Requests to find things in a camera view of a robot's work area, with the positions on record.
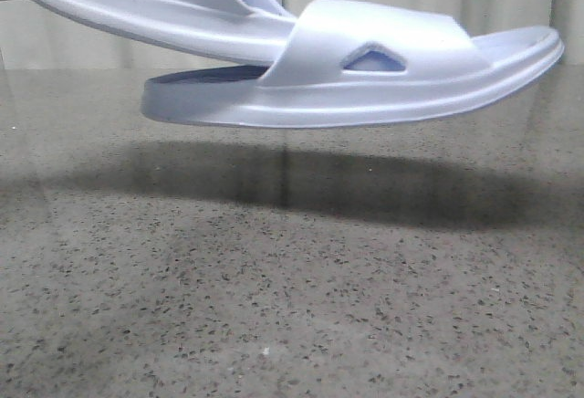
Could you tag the beige background curtain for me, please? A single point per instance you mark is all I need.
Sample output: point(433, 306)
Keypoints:
point(34, 38)

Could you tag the light blue slipper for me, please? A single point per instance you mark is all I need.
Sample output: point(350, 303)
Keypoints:
point(349, 63)
point(246, 31)

